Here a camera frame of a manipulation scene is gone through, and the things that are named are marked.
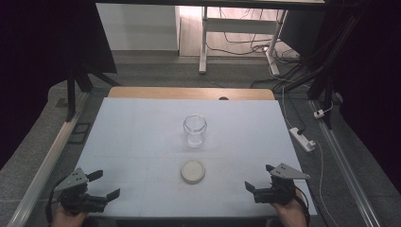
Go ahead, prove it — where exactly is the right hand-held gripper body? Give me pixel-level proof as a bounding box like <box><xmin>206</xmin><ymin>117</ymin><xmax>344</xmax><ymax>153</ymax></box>
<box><xmin>253</xmin><ymin>163</ymin><xmax>311</xmax><ymax>205</ymax></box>

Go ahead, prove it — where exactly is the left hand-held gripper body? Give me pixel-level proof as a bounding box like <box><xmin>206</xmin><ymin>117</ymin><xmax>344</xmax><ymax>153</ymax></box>
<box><xmin>53</xmin><ymin>167</ymin><xmax>109</xmax><ymax>216</ymax></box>

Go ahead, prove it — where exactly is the beige round jar lid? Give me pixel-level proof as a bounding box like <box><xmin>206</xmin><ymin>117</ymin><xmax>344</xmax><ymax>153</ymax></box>
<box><xmin>180</xmin><ymin>159</ymin><xmax>206</xmax><ymax>185</ymax></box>

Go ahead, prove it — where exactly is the clear glass jar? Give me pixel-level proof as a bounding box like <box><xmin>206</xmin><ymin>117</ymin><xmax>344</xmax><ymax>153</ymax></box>
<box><xmin>183</xmin><ymin>113</ymin><xmax>208</xmax><ymax>148</ymax></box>

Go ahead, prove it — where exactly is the person's left hand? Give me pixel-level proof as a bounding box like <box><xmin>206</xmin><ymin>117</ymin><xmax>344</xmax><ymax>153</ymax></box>
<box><xmin>50</xmin><ymin>204</ymin><xmax>89</xmax><ymax>227</ymax></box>

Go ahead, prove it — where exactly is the person's right hand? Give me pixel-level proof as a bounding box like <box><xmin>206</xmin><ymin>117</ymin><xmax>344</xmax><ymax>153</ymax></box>
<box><xmin>271</xmin><ymin>188</ymin><xmax>308</xmax><ymax>227</ymax></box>

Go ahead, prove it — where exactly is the white power strip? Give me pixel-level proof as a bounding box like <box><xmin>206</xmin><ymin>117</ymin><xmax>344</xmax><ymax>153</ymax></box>
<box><xmin>288</xmin><ymin>127</ymin><xmax>317</xmax><ymax>153</ymax></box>

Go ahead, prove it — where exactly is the white board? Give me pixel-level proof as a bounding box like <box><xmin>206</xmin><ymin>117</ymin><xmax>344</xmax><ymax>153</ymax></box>
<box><xmin>71</xmin><ymin>96</ymin><xmax>318</xmax><ymax>219</ymax></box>

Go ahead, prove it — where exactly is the black metal stand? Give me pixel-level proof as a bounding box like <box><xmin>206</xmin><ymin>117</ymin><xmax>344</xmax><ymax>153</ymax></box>
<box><xmin>273</xmin><ymin>12</ymin><xmax>363</xmax><ymax>131</ymax></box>
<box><xmin>64</xmin><ymin>62</ymin><xmax>123</xmax><ymax>123</ymax></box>

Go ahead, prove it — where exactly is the wooden table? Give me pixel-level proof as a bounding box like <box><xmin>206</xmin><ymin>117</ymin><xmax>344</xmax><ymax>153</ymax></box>
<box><xmin>107</xmin><ymin>86</ymin><xmax>276</xmax><ymax>101</ymax></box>

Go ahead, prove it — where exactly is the black curtain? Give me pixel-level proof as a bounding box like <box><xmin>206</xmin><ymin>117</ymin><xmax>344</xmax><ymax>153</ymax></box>
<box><xmin>0</xmin><ymin>0</ymin><xmax>118</xmax><ymax>168</ymax></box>
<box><xmin>324</xmin><ymin>0</ymin><xmax>401</xmax><ymax>194</ymax></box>

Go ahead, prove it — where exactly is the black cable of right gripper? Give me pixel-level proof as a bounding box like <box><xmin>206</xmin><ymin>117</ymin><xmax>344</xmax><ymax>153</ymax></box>
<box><xmin>294</xmin><ymin>186</ymin><xmax>311</xmax><ymax>227</ymax></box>

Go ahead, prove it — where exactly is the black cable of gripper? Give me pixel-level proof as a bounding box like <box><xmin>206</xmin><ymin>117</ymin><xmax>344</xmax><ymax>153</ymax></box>
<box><xmin>294</xmin><ymin>186</ymin><xmax>311</xmax><ymax>227</ymax></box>
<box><xmin>44</xmin><ymin>176</ymin><xmax>69</xmax><ymax>225</ymax></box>

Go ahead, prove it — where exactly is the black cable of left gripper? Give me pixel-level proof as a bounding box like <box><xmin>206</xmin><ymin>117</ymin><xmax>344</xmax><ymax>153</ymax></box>
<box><xmin>44</xmin><ymin>176</ymin><xmax>69</xmax><ymax>225</ymax></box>

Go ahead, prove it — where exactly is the aluminium rail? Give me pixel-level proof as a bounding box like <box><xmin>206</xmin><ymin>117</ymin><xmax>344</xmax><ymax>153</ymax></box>
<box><xmin>6</xmin><ymin>91</ymin><xmax>93</xmax><ymax>227</ymax></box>
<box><xmin>307</xmin><ymin>98</ymin><xmax>383</xmax><ymax>227</ymax></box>

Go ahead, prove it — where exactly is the white cable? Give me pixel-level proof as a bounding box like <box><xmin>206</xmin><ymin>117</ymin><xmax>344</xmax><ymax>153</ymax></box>
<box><xmin>310</xmin><ymin>138</ymin><xmax>340</xmax><ymax>227</ymax></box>

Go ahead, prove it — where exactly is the bundle of black cables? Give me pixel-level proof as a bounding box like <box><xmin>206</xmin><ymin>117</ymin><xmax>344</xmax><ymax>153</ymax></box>
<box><xmin>206</xmin><ymin>8</ymin><xmax>301</xmax><ymax>65</ymax></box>

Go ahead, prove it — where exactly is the white desk frame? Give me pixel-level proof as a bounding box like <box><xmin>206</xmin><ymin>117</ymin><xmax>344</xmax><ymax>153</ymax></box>
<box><xmin>198</xmin><ymin>6</ymin><xmax>288</xmax><ymax>77</ymax></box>

